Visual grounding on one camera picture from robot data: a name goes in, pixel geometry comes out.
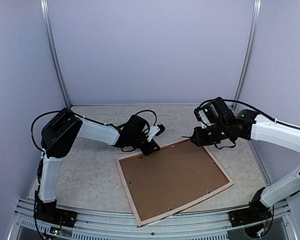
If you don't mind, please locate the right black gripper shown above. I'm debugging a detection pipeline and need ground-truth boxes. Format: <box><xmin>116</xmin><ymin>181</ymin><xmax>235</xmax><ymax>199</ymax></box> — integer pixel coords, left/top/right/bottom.
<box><xmin>191</xmin><ymin>122</ymin><xmax>230</xmax><ymax>147</ymax></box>

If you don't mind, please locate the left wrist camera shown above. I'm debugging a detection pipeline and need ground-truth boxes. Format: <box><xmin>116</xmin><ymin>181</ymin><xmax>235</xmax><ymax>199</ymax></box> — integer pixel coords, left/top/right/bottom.
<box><xmin>146</xmin><ymin>124</ymin><xmax>166</xmax><ymax>142</ymax></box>

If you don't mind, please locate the red wooden picture frame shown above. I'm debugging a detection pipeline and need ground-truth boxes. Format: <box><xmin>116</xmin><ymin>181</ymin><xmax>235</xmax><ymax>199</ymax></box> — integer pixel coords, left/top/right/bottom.
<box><xmin>115</xmin><ymin>138</ymin><xmax>235</xmax><ymax>228</ymax></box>

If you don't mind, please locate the aluminium corner post right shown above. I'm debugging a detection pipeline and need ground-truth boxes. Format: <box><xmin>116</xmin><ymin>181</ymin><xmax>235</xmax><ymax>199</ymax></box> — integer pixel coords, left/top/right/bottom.
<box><xmin>234</xmin><ymin>0</ymin><xmax>262</xmax><ymax>101</ymax></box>

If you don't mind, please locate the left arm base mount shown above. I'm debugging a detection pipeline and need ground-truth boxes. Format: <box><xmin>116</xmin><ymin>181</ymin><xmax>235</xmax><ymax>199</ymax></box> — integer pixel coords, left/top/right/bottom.
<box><xmin>33</xmin><ymin>190</ymin><xmax>78</xmax><ymax>228</ymax></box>

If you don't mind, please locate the aluminium corner post left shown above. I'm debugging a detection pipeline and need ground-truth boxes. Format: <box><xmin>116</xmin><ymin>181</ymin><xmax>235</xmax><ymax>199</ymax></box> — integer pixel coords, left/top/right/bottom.
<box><xmin>40</xmin><ymin>0</ymin><xmax>72</xmax><ymax>108</ymax></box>

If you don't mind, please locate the aluminium corner post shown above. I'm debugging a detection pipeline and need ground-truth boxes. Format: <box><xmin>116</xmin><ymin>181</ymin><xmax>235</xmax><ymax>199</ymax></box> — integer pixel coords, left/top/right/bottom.
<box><xmin>234</xmin><ymin>0</ymin><xmax>262</xmax><ymax>101</ymax></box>
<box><xmin>40</xmin><ymin>0</ymin><xmax>72</xmax><ymax>108</ymax></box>

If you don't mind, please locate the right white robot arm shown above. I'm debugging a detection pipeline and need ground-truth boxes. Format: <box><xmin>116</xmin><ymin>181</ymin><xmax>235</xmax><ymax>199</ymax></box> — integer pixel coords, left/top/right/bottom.
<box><xmin>190</xmin><ymin>97</ymin><xmax>300</xmax><ymax>222</ymax></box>

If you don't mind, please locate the aluminium front rail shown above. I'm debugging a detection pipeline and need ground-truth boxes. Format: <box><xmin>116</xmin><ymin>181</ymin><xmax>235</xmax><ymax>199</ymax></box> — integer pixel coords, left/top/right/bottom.
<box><xmin>7</xmin><ymin>197</ymin><xmax>298</xmax><ymax>240</ymax></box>

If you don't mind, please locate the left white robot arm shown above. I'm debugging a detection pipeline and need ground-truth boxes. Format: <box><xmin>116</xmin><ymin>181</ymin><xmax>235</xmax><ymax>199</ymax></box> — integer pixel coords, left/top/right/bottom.
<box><xmin>36</xmin><ymin>107</ymin><xmax>166</xmax><ymax>223</ymax></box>

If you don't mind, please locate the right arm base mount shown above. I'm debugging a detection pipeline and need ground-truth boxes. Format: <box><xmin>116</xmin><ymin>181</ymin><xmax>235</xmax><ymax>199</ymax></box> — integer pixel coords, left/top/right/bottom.
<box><xmin>228</xmin><ymin>187</ymin><xmax>273</xmax><ymax>227</ymax></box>

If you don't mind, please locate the brown frame backing board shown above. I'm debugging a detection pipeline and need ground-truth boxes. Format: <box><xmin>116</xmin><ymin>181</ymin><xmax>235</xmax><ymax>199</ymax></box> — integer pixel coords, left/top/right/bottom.
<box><xmin>118</xmin><ymin>141</ymin><xmax>230</xmax><ymax>222</ymax></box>

